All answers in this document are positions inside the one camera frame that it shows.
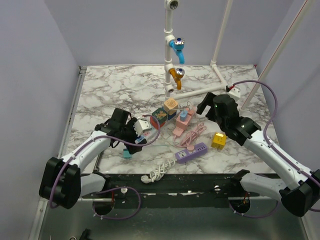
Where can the white power strip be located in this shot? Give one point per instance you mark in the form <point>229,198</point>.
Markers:
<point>151,134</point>

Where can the pink power strip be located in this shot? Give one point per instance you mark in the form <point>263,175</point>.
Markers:
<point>180,127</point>

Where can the blue faucet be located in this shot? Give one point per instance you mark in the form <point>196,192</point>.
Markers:
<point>178,45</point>

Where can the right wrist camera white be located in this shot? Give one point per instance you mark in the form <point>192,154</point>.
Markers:
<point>233,92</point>

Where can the red cube plug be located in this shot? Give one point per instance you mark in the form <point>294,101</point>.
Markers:
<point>155,125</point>

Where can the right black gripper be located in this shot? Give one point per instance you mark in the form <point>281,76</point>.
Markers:
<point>208,100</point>

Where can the orange faucet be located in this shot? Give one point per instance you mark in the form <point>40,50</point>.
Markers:
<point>177,74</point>

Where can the blue cube plug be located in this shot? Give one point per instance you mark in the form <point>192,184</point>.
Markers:
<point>171,116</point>

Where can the purple power strip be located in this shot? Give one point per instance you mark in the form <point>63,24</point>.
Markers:
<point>191,152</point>

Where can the white pvc pipe frame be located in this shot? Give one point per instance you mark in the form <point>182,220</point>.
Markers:
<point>171,5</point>

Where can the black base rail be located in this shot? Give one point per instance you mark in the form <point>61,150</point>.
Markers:
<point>128,191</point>

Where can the black hex key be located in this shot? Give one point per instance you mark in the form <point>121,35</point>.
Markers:
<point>96,168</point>

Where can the teal charger plug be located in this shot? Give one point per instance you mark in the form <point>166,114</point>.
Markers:
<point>126,154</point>

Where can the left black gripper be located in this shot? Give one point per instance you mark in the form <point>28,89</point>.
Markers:
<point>133,149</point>

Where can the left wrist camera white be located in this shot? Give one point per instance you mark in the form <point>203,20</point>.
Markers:
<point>141,126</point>

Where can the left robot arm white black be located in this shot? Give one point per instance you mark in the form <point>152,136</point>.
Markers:
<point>75,165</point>

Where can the beige cube plug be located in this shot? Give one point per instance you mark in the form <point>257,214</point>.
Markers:
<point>170,106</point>

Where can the light blue small plug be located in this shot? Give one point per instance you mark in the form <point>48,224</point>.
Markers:
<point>183,115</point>

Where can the green cube plug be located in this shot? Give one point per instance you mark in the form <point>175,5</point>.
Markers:
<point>161,115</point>

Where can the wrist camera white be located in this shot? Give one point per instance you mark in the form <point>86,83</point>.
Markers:
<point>233,92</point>
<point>141,126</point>

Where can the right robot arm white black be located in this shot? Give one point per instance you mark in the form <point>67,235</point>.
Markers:
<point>297,186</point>

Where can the yellow cube socket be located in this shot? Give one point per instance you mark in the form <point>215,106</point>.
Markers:
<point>219,141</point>

